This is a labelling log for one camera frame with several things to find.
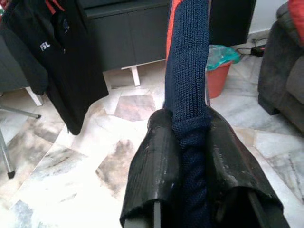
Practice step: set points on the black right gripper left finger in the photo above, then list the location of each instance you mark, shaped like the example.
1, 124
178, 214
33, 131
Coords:
152, 166

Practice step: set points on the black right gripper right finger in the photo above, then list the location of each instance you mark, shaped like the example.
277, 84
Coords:
232, 171

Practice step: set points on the navy garment with red trim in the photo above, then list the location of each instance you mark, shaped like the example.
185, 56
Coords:
187, 71

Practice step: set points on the dark grey sofa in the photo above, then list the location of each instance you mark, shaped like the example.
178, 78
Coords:
280, 90

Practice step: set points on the orange bin with teal liner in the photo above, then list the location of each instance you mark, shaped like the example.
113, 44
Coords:
218, 78

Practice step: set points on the black power adapter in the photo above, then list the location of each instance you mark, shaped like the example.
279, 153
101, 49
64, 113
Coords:
257, 50

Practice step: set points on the black garment with red trim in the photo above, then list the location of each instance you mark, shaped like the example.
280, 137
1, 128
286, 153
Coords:
71, 71

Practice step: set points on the black TV console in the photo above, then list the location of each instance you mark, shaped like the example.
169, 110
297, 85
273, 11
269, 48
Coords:
142, 35

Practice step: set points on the silver metal clothes rack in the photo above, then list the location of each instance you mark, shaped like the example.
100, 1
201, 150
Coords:
7, 161

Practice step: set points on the red cushion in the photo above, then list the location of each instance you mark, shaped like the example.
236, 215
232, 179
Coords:
297, 19

